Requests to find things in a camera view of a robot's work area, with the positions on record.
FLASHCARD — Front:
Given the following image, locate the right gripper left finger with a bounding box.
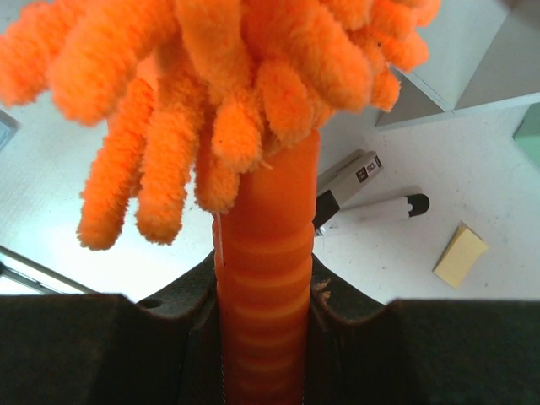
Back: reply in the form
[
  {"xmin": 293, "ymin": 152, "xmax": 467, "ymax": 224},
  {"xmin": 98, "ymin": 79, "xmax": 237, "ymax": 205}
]
[{"xmin": 1, "ymin": 256, "xmax": 224, "ymax": 404}]

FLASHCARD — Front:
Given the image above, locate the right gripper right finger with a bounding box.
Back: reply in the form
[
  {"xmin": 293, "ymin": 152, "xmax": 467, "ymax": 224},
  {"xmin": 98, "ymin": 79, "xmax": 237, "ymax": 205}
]
[{"xmin": 304, "ymin": 261, "xmax": 539, "ymax": 404}]

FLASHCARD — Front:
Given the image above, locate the orange microfiber duster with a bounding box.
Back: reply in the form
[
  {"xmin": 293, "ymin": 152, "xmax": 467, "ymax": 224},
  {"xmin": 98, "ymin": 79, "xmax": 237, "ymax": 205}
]
[{"xmin": 1, "ymin": 1, "xmax": 440, "ymax": 404}]

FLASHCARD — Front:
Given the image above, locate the white wooden bookshelf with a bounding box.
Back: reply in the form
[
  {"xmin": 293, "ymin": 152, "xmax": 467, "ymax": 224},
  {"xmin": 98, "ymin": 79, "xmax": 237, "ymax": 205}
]
[{"xmin": 376, "ymin": 1, "xmax": 539, "ymax": 129}]

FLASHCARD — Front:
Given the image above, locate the yellow sticky note pad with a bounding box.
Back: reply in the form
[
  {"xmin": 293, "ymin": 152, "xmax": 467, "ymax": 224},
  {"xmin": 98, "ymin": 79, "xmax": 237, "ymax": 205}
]
[{"xmin": 433, "ymin": 222, "xmax": 489, "ymax": 289}]

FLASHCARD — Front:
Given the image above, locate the white marker black cap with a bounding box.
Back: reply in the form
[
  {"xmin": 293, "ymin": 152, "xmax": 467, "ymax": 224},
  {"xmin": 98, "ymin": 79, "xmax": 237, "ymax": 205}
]
[{"xmin": 334, "ymin": 192, "xmax": 430, "ymax": 224}]

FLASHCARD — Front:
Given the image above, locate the black white stapler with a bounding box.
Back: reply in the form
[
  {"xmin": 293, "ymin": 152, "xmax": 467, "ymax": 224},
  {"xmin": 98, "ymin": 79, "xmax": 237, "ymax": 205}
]
[{"xmin": 313, "ymin": 149, "xmax": 383, "ymax": 236}]

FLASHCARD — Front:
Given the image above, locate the mint green desk organizer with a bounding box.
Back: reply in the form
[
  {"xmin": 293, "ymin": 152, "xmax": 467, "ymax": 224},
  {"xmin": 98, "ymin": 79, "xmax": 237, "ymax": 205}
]
[{"xmin": 513, "ymin": 103, "xmax": 540, "ymax": 166}]

